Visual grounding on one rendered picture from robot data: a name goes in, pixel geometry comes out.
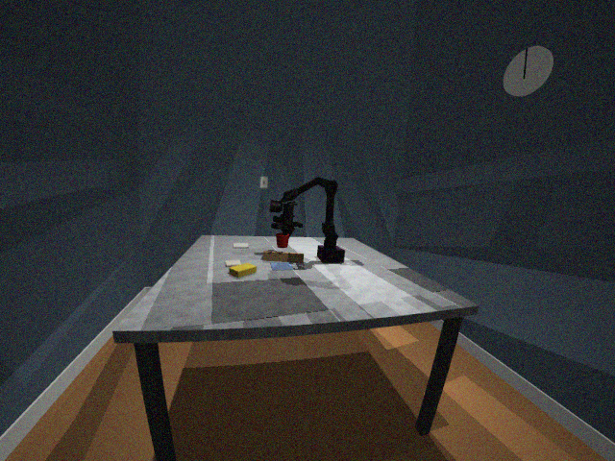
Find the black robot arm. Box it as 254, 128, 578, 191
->
270, 177, 338, 250

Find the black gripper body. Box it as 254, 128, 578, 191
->
271, 213, 303, 230

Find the yellow flat block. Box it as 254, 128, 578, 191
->
229, 263, 258, 278

